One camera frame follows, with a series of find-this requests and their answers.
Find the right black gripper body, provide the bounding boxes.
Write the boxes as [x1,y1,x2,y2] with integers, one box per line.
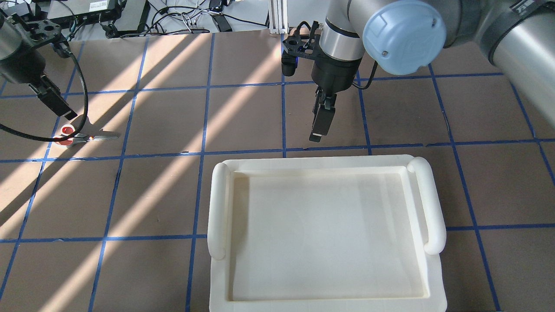
[311,57,359,94]

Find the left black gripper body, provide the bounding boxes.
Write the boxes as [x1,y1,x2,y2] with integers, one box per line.
[0,48,46,85]

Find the red and white scissors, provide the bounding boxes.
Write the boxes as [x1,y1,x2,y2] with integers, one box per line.
[53,124,119,147]

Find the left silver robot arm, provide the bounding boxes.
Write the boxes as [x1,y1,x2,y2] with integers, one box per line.
[0,13,77,120]

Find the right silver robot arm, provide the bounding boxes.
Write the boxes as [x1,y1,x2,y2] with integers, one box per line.
[310,0,555,142]

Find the grey network box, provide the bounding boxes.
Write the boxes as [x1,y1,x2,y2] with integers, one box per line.
[47,0,122,26]

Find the white plastic tray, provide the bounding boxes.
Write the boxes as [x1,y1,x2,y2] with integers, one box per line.
[207,155,447,312]

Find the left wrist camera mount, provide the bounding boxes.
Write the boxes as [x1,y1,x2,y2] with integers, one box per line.
[4,14,72,59]

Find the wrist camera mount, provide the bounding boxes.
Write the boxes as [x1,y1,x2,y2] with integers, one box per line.
[4,14,72,59]
[281,20,323,77]

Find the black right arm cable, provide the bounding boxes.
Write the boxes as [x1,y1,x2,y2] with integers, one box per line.
[352,61,379,91]

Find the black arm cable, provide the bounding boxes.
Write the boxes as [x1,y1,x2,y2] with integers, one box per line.
[352,61,379,91]
[0,39,89,143]

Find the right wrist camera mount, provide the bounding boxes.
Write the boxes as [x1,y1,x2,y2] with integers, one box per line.
[281,20,323,77]

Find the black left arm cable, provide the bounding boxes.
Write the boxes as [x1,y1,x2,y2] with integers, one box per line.
[0,39,89,143]

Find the aluminium frame post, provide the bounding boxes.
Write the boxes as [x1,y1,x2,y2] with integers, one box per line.
[268,0,289,34]

